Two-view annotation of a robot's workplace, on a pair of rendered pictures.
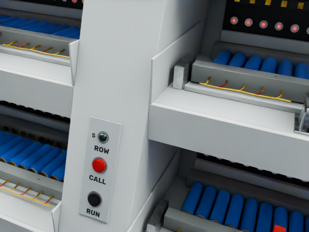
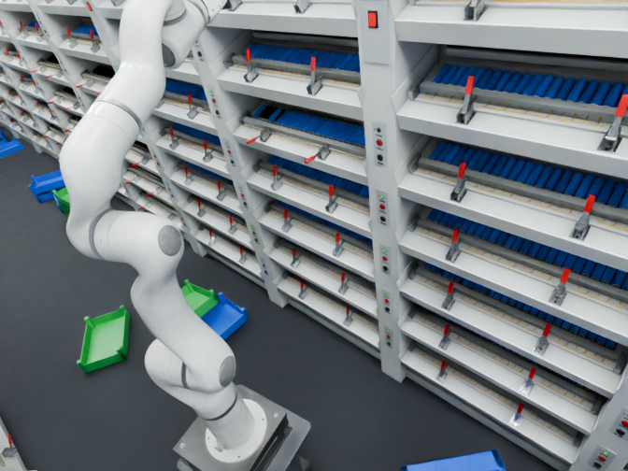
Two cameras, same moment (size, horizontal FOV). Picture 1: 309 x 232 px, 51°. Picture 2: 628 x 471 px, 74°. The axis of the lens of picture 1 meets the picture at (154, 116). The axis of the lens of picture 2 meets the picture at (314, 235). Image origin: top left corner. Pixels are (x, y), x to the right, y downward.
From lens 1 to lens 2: 0.71 m
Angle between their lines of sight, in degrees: 38
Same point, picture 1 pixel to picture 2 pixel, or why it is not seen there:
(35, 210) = (356, 164)
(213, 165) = not seen: hidden behind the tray
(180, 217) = (425, 162)
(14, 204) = (347, 162)
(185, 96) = (414, 106)
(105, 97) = (377, 111)
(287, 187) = not seen: hidden behind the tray
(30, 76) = (343, 103)
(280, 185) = not seen: hidden behind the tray
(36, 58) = (343, 89)
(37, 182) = (355, 150)
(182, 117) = (409, 119)
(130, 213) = (395, 162)
